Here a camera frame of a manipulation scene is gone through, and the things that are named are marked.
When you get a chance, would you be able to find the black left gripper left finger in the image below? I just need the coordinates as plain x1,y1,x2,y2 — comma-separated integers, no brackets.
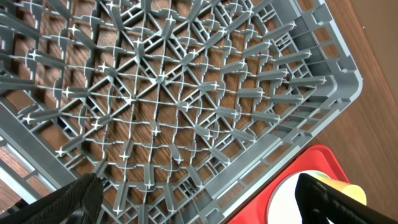
1,173,104,224

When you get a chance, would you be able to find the red plastic serving tray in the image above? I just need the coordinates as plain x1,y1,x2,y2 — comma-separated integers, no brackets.
229,144,349,224

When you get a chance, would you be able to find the grey plastic dishwasher rack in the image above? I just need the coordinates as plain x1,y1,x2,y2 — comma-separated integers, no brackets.
1,0,363,223

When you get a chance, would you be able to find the yellow plastic cup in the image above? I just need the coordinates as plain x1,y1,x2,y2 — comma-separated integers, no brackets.
305,170,367,205

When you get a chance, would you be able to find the light blue round plate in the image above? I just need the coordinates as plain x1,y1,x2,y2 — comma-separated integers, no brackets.
267,170,330,224

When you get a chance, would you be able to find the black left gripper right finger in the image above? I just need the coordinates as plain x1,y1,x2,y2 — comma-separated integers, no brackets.
295,174,397,224

